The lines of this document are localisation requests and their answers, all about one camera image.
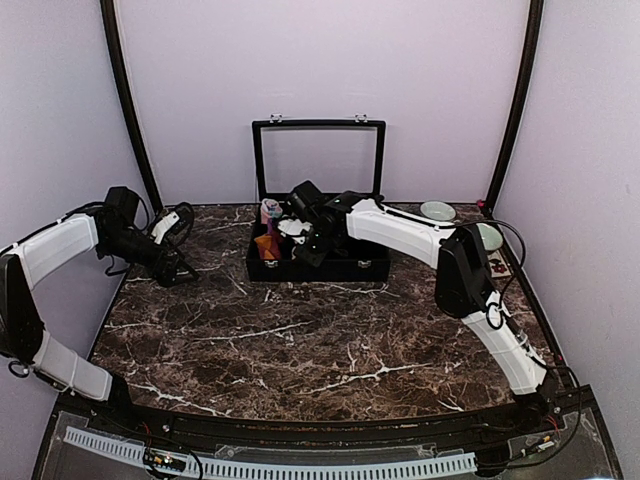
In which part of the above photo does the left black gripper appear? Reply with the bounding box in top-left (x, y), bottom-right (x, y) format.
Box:
top-left (99, 228), bottom-right (199, 288)

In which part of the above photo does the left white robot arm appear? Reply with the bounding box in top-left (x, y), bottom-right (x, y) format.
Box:
top-left (1, 186), bottom-right (199, 436)

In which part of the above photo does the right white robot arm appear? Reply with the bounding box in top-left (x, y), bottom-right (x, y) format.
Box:
top-left (284, 181), bottom-right (549, 434)

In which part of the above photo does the rolled purple red sock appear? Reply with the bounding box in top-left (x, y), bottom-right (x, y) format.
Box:
top-left (267, 219), bottom-right (283, 243)

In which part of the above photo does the rolled orange sock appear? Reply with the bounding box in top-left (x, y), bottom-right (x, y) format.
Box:
top-left (254, 233), bottom-right (282, 261)

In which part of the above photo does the rolled pink white sock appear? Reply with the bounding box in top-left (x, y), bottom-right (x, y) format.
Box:
top-left (260, 198), bottom-right (283, 225)

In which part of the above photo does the black glass-lid storage box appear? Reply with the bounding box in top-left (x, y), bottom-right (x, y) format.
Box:
top-left (246, 119), bottom-right (391, 282)

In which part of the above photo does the far pale green bowl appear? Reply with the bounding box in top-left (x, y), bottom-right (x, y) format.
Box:
top-left (420, 201), bottom-right (456, 222)

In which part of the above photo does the pale green bowl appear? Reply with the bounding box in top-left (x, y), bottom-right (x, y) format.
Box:
top-left (420, 201), bottom-right (456, 222)
top-left (477, 223), bottom-right (504, 253)

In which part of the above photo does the near pale green bowl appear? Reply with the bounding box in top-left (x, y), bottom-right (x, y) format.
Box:
top-left (477, 223), bottom-right (504, 253)

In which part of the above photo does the floral square plate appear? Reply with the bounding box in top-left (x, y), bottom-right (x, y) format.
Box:
top-left (488, 250), bottom-right (512, 279)

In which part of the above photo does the small circuit board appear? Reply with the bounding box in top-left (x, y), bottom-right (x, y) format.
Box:
top-left (143, 450), bottom-right (186, 472)

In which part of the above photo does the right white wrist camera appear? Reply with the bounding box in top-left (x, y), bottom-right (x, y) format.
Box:
top-left (276, 217), bottom-right (312, 245)

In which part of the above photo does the white slotted cable duct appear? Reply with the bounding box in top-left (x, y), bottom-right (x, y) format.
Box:
top-left (63, 427), bottom-right (477, 479)

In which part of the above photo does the left black frame post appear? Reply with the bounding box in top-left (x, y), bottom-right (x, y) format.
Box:
top-left (99, 0), bottom-right (164, 213)

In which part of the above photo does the black frame post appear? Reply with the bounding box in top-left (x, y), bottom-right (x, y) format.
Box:
top-left (484, 0), bottom-right (545, 215)
top-left (99, 0), bottom-right (164, 213)

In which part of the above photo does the right black frame post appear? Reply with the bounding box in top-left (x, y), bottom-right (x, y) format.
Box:
top-left (484, 0), bottom-right (545, 215)

